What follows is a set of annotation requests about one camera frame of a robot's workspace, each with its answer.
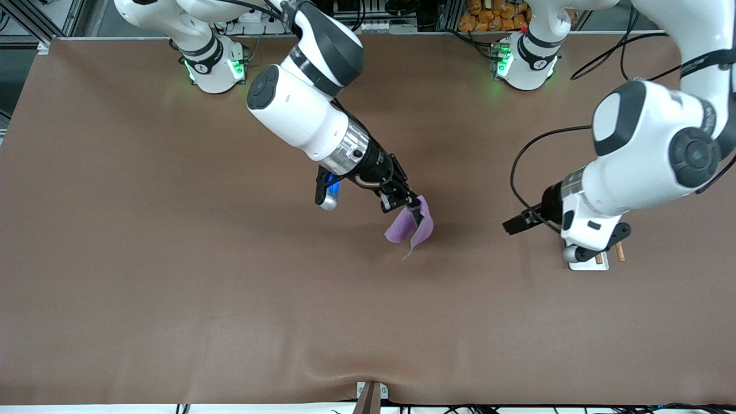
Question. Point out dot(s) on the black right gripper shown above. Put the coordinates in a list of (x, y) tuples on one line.
[(380, 163)]

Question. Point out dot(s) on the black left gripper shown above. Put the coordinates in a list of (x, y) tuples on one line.
[(551, 205)]

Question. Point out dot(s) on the purple towel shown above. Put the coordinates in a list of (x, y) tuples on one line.
[(422, 230)]

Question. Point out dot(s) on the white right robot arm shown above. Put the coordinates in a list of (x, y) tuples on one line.
[(293, 109)]

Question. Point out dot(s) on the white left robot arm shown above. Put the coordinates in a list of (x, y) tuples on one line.
[(644, 167)]

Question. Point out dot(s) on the white rack with wooden bars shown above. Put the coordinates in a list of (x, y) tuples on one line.
[(586, 265)]

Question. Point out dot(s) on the white multi-port device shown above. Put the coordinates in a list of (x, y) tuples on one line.
[(385, 26)]

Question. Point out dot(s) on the orange snack bags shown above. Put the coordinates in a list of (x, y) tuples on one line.
[(489, 17)]

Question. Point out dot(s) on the black electronics unit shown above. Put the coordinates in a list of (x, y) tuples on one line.
[(397, 7)]

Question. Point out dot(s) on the metal bracket with brown post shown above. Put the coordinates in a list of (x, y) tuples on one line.
[(368, 399)]

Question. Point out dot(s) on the aluminium frame profile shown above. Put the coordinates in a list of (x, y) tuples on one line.
[(76, 17)]

